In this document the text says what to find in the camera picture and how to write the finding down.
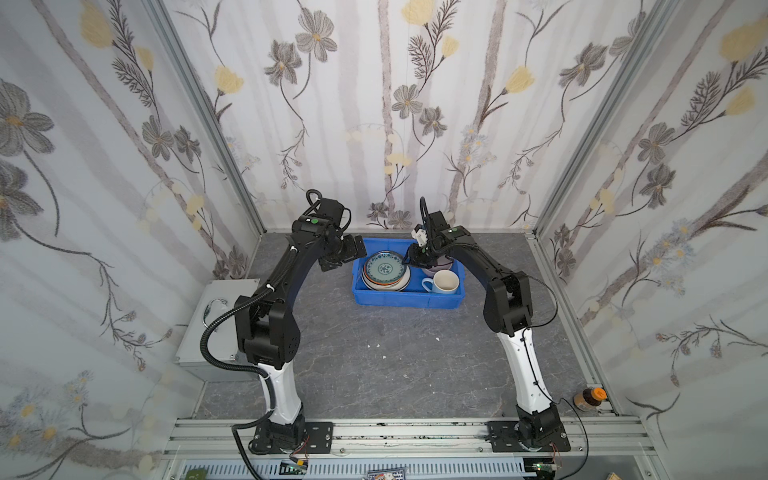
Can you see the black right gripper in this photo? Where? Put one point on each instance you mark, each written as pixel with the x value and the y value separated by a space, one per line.
pixel 422 253

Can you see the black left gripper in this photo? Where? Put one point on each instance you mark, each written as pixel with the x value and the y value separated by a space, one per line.
pixel 349 249

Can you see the cream ceramic mug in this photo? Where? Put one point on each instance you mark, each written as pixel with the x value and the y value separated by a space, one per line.
pixel 443 282

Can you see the blue plastic bin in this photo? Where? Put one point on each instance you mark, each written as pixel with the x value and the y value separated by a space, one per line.
pixel 413 295

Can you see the teal patterned plate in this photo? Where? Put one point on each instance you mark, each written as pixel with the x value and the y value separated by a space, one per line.
pixel 384 268

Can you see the lilac ceramic bowl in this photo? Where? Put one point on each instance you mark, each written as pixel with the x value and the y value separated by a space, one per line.
pixel 441 267

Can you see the orange plate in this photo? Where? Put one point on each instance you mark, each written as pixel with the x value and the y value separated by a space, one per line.
pixel 400 285

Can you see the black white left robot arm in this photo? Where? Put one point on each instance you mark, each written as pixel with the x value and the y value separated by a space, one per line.
pixel 268 333

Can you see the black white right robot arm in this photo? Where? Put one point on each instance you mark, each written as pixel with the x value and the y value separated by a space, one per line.
pixel 508 312

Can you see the grey metal case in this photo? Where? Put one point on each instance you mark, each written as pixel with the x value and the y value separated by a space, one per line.
pixel 218 297

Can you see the orange capped brown bottle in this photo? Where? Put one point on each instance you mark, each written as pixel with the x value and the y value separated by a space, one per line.
pixel 590 399

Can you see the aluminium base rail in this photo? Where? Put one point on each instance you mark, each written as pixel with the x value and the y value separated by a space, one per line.
pixel 454 448

